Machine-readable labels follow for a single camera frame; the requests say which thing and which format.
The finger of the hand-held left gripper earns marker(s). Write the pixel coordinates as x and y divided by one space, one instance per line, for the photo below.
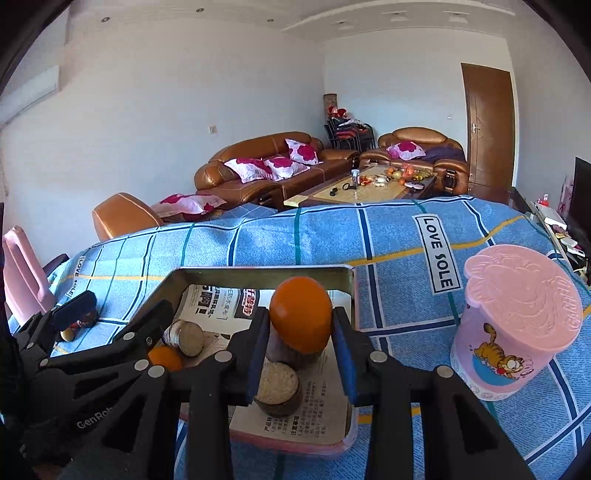
76 307
154 321

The cluttered television cabinet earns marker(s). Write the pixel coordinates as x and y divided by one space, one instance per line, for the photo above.
558 230

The tall woven vase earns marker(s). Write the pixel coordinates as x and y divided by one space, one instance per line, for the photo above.
329 102

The red plush toy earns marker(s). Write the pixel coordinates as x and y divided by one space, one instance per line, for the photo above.
337 111

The pink electric kettle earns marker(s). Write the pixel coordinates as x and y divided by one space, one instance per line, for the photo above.
23 272

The flat floral cushion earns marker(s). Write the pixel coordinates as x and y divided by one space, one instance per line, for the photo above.
189 203

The white wall air conditioner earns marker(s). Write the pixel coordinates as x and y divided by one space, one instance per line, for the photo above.
27 92

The small smooth orange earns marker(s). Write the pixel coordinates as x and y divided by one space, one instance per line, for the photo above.
165 357
300 314

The wooden coffee table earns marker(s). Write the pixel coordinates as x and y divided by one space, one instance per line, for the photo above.
323 194

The stacked dark chairs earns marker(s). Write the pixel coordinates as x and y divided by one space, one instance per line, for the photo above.
348 134

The square ceiling vent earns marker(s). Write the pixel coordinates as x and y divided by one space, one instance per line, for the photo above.
466 12
344 23
395 14

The purple blanket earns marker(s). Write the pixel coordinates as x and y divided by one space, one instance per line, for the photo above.
443 152

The pink item beside television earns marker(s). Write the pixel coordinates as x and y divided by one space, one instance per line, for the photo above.
565 194

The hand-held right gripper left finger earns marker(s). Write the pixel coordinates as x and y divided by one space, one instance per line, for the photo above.
258 355

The printed paper liner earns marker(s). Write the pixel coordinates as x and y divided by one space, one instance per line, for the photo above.
300 422

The brown leather sofa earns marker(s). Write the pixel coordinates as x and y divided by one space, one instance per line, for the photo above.
221 177

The black television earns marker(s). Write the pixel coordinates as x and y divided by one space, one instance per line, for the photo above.
581 198

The blue checked tablecloth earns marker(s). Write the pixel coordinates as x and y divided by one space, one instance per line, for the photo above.
406 277

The brown wooden door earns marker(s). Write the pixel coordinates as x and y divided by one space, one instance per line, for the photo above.
489 129

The white and magenta floral pillow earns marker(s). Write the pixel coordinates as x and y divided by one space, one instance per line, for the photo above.
286 167
302 151
251 168
405 148

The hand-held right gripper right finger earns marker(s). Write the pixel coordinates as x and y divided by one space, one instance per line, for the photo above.
345 357

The pink cartoon cup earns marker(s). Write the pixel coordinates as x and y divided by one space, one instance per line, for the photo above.
508 314

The coffee table clutter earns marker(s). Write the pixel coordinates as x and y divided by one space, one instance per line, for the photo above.
397 175

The brown leather armchair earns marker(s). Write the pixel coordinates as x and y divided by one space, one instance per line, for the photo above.
448 170

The pink tin box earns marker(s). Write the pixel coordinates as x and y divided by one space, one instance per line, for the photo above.
286 445

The dark purple chair back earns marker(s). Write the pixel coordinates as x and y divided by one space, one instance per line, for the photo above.
55 264

